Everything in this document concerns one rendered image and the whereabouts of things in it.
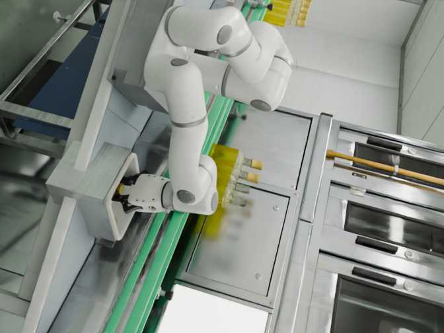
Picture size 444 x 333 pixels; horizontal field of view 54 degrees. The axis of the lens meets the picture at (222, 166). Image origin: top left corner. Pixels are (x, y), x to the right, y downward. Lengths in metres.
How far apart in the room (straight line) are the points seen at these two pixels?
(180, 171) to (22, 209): 0.88
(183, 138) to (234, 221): 0.67
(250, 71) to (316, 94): 5.58
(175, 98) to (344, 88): 6.03
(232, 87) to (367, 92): 5.85
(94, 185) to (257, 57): 0.51
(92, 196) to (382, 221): 1.12
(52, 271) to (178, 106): 0.53
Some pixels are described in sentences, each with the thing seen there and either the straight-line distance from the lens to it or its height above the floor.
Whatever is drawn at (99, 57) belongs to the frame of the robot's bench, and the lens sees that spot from 1.26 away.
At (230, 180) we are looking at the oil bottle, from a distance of 1.49.
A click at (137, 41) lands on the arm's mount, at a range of 1.14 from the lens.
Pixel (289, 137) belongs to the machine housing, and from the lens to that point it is 1.90.
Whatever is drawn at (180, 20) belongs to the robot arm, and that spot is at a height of 0.94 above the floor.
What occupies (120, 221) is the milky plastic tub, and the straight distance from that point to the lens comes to 1.29.
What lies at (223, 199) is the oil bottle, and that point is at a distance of 1.44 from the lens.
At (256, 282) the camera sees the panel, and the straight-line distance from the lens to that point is 1.48.
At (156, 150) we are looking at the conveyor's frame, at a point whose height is 0.83.
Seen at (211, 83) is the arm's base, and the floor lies 0.99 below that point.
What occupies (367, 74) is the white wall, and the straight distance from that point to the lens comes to 7.25.
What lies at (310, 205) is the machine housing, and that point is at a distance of 1.67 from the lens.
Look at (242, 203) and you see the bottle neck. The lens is 1.46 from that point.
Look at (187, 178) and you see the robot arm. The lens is 0.98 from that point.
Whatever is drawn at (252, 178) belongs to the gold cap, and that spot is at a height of 1.14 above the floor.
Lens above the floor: 1.21
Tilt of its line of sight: 7 degrees down
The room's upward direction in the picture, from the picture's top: 105 degrees clockwise
